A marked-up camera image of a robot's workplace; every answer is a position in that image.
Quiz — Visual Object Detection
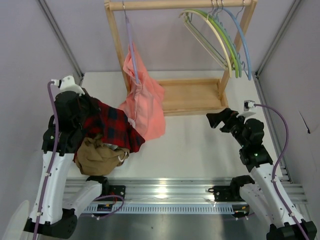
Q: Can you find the red plaid skirt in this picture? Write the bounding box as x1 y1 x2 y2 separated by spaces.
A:
82 97 146 153

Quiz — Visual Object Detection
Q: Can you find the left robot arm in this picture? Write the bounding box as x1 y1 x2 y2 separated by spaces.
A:
24 90 110 239

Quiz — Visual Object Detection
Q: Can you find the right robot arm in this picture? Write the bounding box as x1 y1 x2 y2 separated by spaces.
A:
206 108 317 240

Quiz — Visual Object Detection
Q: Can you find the cream hanger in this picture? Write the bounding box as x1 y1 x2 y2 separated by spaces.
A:
179 9 234 76

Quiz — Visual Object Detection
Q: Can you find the pink skirt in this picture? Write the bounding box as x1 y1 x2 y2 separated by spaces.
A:
119 47 166 141

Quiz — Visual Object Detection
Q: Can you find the blue hanger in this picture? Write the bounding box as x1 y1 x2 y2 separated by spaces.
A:
223 5 252 81

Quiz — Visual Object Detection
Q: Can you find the purple hanger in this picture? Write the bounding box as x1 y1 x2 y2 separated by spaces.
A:
122 1 140 85

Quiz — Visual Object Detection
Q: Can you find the teal hanger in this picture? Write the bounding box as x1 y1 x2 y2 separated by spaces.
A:
208 15 242 78

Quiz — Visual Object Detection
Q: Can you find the green hanger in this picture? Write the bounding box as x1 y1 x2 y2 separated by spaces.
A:
179 9 242 78

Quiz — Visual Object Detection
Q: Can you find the wooden clothes rack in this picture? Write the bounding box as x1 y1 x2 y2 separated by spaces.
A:
104 0 257 116

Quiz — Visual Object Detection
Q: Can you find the tan garment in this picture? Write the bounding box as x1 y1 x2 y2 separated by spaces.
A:
74 137 130 176

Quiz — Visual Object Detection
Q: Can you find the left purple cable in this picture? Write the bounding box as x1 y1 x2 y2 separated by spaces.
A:
32 79 125 240

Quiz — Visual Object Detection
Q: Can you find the purple cable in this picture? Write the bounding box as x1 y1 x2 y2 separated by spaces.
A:
32 79 125 240
253 103 311 240

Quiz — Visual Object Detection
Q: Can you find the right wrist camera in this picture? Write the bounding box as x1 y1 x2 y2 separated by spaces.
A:
236 100 257 118

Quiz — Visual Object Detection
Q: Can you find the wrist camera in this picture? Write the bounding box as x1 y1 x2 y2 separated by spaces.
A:
51 75 86 96
236 100 257 118

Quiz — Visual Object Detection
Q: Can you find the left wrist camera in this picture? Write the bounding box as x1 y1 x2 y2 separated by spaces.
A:
51 75 86 96

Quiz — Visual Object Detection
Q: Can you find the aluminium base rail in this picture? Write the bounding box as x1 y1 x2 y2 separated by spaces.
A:
62 176 308 221

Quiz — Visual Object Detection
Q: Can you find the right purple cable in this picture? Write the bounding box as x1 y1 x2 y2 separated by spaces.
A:
253 103 311 240

